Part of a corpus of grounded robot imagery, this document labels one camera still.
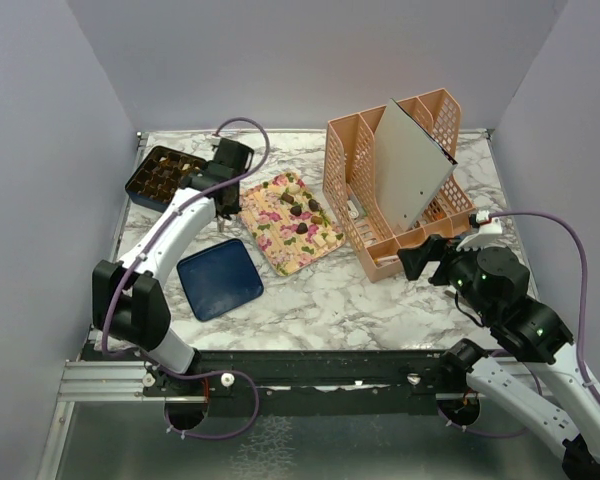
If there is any floral serving tray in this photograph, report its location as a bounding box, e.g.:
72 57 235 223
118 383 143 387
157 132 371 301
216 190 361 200
239 172 345 276

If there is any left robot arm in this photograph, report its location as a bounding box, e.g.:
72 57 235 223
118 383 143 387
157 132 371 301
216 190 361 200
92 159 250 395

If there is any grey board in organizer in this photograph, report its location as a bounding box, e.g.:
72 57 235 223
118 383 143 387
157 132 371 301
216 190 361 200
374 99 457 234

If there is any blue chocolate box with insert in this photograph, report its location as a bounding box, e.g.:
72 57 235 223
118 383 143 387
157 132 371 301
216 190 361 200
125 146 206 213

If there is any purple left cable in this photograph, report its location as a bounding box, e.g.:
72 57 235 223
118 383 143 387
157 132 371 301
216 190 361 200
100 116 271 440

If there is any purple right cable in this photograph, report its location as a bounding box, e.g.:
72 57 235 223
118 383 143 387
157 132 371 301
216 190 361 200
444 209 600 440

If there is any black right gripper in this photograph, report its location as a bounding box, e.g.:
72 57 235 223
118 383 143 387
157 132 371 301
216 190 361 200
397 231 495 320

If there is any peach plastic desk organizer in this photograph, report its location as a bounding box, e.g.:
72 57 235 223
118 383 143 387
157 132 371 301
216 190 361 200
323 88 475 282

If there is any blue box lid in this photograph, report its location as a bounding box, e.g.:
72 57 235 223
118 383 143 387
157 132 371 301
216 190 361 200
176 238 264 322

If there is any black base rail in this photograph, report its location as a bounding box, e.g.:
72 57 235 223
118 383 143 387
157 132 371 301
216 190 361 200
143 350 468 417

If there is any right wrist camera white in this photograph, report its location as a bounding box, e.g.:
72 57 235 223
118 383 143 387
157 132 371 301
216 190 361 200
456 210 503 252

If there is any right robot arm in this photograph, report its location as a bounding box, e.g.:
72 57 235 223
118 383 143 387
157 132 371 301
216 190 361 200
397 235 600 479

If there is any white rectangular chocolate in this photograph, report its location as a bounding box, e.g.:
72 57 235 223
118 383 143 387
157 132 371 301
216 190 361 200
313 235 329 248

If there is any purple cable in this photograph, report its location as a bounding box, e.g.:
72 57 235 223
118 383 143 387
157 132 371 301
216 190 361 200
444 209 600 440
100 116 271 440

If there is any glue stick with yellow cap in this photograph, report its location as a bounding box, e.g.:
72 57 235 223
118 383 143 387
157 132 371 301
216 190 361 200
374 255 399 264

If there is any brown rectangular chocolate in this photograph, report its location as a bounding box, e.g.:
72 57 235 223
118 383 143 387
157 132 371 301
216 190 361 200
280 193 295 205

